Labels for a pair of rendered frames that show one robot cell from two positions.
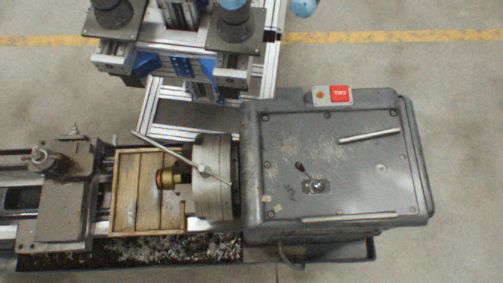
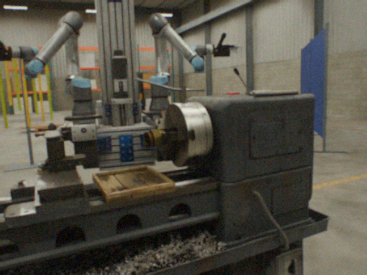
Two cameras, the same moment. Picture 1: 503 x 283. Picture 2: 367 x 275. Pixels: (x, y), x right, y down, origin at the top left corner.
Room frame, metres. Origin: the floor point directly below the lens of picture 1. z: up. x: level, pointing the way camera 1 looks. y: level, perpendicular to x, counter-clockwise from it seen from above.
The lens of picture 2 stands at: (-1.07, 0.77, 1.31)
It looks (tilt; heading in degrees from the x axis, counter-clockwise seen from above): 9 degrees down; 336
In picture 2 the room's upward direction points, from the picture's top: 2 degrees counter-clockwise
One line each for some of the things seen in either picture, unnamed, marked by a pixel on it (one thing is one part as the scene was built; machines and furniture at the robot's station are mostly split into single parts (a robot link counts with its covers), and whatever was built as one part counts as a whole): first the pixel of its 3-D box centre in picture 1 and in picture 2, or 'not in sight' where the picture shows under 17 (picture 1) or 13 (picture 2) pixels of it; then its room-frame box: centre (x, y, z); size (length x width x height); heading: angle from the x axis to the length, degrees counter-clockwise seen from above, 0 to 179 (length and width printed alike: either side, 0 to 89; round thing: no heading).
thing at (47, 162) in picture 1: (42, 157); (52, 133); (0.38, 0.74, 1.13); 0.08 x 0.08 x 0.03
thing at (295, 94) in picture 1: (289, 99); not in sight; (0.53, -0.14, 1.24); 0.09 x 0.08 x 0.03; 91
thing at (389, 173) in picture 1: (320, 168); (248, 130); (0.33, -0.26, 1.06); 0.59 x 0.48 x 0.39; 91
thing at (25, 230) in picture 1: (60, 192); (46, 192); (0.30, 0.79, 0.90); 0.47 x 0.30 x 0.06; 1
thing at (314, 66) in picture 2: not in sight; (310, 88); (4.52, -5.23, 1.18); 4.12 x 0.80 x 2.35; 140
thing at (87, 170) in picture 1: (69, 168); (62, 164); (0.38, 0.71, 0.99); 0.20 x 0.10 x 0.05; 91
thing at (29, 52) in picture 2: not in sight; (29, 53); (1.05, 0.82, 1.56); 0.11 x 0.08 x 0.09; 102
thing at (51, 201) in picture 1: (65, 186); (57, 178); (0.32, 0.74, 0.95); 0.43 x 0.17 x 0.05; 1
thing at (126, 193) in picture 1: (150, 190); (130, 181); (0.30, 0.42, 0.89); 0.36 x 0.30 x 0.04; 1
